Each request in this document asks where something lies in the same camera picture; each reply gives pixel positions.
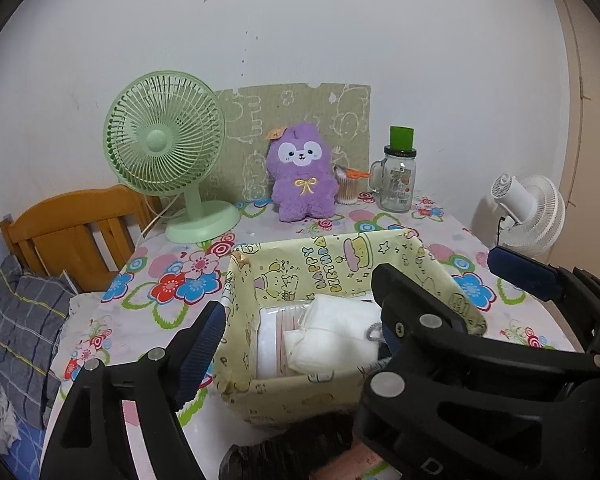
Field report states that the white fan cable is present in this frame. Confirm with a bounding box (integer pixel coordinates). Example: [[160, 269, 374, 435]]
[[140, 195, 181, 238]]

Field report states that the green printed board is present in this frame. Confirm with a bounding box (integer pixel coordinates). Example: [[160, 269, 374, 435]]
[[214, 81, 371, 203]]

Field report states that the pink box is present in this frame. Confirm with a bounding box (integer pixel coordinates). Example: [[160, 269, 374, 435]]
[[330, 440, 411, 480]]

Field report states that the black cloth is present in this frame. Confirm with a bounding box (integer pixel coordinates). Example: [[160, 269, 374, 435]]
[[219, 410, 361, 480]]

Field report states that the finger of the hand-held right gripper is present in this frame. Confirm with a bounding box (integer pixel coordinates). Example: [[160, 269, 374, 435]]
[[365, 262, 481, 403], [487, 246, 600, 372]]

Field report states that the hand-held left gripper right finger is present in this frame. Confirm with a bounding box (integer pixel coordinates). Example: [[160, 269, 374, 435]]
[[382, 322, 403, 361]]

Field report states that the glass jar with green lid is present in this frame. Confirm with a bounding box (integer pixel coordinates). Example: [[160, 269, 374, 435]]
[[369, 126, 419, 213]]

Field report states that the wooden chair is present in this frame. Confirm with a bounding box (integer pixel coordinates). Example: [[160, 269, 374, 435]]
[[0, 185, 163, 293]]

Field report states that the white towel pack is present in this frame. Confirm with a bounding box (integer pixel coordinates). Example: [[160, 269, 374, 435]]
[[282, 294, 385, 375]]

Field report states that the grey sock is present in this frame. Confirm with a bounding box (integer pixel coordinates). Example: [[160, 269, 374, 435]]
[[362, 322, 388, 346]]

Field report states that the grey plaid pillow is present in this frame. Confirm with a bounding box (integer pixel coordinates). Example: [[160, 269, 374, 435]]
[[0, 255, 80, 428]]

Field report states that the cotton swab container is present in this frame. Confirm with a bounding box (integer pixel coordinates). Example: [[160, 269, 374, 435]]
[[334, 162, 363, 206]]

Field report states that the green desk fan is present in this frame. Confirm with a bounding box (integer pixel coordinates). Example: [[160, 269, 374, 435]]
[[103, 71, 241, 245]]

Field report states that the yellow printed storage box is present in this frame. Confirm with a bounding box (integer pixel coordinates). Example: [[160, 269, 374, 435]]
[[220, 227, 488, 428]]

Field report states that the clear pink-striped packet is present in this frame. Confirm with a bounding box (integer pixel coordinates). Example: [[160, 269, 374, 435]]
[[255, 302, 315, 378]]

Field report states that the blue bed sheet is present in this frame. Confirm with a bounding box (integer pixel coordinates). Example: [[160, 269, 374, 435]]
[[0, 410, 55, 480]]

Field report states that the purple plush toy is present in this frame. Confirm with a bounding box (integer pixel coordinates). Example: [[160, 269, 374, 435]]
[[266, 121, 339, 223]]

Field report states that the white floor fan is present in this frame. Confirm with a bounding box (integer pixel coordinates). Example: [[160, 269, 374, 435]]
[[491, 174, 566, 256]]

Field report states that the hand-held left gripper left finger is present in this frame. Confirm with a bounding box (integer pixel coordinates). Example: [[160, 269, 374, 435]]
[[40, 301, 227, 480]]

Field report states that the beige door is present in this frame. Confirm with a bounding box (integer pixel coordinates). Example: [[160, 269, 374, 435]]
[[550, 0, 600, 211]]

